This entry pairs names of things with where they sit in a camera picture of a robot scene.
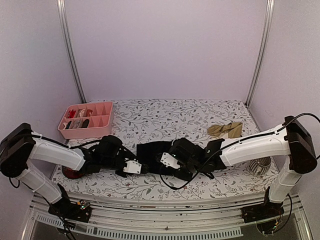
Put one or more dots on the red patterned bowl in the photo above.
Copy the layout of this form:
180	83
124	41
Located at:
71	174

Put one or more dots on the aluminium corner post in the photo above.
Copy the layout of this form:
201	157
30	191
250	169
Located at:
62	13
268	18

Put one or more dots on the floral patterned table cloth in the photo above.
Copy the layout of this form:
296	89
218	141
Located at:
144	121

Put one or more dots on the right aluminium corner post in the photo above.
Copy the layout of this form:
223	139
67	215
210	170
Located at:
268	18

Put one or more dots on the red rolled cloth in box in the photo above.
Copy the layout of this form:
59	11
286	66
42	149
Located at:
71	113

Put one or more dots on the black white-striped underwear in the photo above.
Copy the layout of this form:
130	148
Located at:
151	153

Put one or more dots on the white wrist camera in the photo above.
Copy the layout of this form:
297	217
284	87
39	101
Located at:
134	167
169	161

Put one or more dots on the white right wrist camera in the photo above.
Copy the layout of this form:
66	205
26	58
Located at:
169	161

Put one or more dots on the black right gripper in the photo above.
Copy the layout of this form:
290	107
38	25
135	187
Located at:
189	177

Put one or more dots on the aluminium front rail frame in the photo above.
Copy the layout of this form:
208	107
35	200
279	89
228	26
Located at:
200	219

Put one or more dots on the left aluminium corner post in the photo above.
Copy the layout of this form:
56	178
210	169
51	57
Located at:
62	13

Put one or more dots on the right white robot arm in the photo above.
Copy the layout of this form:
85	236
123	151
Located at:
289	139

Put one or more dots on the black rolled cloth in box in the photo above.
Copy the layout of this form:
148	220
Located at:
85	123

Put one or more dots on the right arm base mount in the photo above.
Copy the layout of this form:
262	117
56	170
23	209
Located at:
262	211

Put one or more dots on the striped metal wire cup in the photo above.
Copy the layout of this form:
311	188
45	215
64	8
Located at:
260	166

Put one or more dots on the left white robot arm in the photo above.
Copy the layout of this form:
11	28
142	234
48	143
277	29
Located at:
23	145

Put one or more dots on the pink divided organizer box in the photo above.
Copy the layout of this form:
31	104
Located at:
101	116

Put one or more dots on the tan beige underwear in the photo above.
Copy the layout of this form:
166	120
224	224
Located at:
231	130

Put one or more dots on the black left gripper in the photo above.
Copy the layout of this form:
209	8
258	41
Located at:
127	154

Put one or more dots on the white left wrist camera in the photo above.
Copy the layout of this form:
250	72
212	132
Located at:
134	167

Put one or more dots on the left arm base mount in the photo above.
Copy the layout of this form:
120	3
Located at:
80	211

